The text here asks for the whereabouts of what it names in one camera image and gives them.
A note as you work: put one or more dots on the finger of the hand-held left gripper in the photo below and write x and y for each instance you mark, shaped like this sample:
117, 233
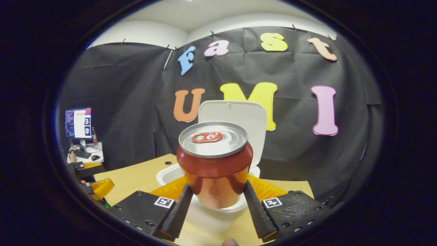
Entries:
90, 170
100, 188

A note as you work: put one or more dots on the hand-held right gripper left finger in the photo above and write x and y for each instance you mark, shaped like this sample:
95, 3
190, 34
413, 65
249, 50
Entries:
179, 215

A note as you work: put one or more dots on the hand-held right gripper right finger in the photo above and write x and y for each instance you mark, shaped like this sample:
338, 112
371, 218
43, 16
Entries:
257, 215

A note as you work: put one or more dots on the red pop can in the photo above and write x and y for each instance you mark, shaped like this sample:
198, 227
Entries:
215, 171

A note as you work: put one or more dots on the white desktop garbage bin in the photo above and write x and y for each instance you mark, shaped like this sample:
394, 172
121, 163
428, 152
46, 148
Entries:
239, 116

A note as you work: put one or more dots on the wooden desktop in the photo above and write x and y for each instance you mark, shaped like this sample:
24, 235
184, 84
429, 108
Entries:
136, 177

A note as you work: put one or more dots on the black computer mouse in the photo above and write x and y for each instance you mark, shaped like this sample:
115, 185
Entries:
96, 158

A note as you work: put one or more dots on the black keyboard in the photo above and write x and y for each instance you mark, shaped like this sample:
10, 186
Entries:
82, 154

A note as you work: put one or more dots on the white side desk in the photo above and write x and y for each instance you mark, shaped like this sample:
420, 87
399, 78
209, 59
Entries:
97, 150

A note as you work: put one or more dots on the red drink bottle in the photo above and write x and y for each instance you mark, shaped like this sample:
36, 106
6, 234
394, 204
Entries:
94, 135

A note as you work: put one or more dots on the computer monitor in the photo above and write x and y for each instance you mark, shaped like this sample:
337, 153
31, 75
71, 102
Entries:
78, 123

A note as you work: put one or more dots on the black backdrop cloth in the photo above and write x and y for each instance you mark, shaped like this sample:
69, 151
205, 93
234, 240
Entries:
290, 136

